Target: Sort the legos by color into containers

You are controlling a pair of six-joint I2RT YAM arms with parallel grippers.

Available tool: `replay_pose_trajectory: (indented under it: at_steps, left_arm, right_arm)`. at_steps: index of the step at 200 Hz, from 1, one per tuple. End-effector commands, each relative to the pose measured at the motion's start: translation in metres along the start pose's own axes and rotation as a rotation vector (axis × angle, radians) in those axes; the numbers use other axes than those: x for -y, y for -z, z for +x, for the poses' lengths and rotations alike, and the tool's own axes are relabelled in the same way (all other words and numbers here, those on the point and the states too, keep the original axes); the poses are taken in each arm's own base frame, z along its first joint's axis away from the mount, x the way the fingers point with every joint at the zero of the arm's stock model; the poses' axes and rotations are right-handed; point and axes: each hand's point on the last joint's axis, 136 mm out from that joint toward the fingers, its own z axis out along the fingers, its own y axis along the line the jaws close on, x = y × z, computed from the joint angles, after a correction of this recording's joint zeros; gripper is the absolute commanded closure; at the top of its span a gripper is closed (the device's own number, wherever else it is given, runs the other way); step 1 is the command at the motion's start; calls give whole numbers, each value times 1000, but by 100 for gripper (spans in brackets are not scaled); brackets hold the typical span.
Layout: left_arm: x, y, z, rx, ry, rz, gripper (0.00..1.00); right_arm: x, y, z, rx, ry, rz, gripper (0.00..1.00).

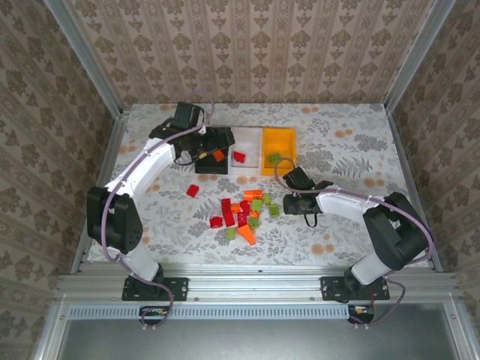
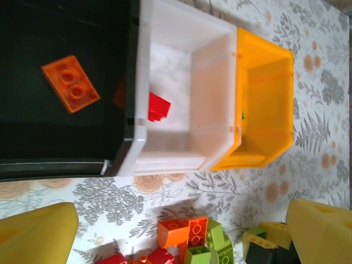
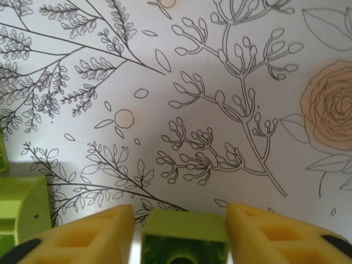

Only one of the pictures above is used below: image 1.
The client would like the aluminium cross beam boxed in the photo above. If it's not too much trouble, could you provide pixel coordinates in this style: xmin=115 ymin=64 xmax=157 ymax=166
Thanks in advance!
xmin=55 ymin=262 xmax=463 ymax=305

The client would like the aluminium side rail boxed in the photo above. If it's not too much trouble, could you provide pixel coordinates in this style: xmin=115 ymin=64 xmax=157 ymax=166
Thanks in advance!
xmin=385 ymin=111 xmax=444 ymax=273
xmin=70 ymin=108 xmax=131 ymax=274

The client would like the left gripper thin black cable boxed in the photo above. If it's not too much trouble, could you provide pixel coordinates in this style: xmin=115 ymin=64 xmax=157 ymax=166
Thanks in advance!
xmin=173 ymin=152 xmax=200 ymax=167

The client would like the white plastic bin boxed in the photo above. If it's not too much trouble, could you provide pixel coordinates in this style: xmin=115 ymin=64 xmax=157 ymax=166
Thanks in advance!
xmin=230 ymin=127 xmax=263 ymax=176

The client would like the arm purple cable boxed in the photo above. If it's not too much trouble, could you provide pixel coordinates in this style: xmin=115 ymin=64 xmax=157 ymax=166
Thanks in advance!
xmin=274 ymin=157 xmax=434 ymax=327
xmin=101 ymin=91 xmax=215 ymax=332

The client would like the aluminium upright post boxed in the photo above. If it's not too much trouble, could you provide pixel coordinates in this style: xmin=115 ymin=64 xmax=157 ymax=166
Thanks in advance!
xmin=384 ymin=0 xmax=457 ymax=113
xmin=43 ymin=0 xmax=125 ymax=119

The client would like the small wire connector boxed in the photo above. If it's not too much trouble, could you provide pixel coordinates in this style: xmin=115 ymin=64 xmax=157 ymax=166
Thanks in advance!
xmin=139 ymin=305 xmax=170 ymax=326
xmin=347 ymin=304 xmax=376 ymax=326

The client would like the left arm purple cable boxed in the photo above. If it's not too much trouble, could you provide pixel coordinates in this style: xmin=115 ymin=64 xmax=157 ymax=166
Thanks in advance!
xmin=101 ymin=91 xmax=215 ymax=332

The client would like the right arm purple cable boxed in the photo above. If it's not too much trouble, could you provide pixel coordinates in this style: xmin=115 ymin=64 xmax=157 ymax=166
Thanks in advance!
xmin=274 ymin=157 xmax=434 ymax=327

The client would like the black plastic bin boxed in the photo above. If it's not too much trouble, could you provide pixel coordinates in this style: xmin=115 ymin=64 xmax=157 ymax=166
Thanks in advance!
xmin=194 ymin=126 xmax=236 ymax=175

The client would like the grey slotted cable duct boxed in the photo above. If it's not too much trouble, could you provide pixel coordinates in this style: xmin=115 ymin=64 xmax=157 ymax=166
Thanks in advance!
xmin=68 ymin=304 xmax=352 ymax=320

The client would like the long orange slope lego brick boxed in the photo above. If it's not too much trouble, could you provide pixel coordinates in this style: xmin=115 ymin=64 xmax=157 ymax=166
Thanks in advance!
xmin=238 ymin=223 xmax=257 ymax=247

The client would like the aluminium lower frame rail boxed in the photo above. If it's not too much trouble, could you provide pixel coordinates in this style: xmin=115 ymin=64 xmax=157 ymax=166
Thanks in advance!
xmin=31 ymin=299 xmax=71 ymax=360
xmin=444 ymin=299 xmax=480 ymax=360

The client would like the yellow-orange plastic bin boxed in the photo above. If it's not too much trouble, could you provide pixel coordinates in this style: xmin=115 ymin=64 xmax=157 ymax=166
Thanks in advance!
xmin=260 ymin=127 xmax=299 ymax=176

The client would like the grey metal panel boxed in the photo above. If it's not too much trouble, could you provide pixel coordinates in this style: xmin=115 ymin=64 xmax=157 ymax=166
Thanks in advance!
xmin=55 ymin=318 xmax=462 ymax=360

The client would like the floral table cover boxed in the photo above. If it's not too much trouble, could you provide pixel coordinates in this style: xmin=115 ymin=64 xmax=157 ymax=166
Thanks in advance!
xmin=88 ymin=103 xmax=438 ymax=268

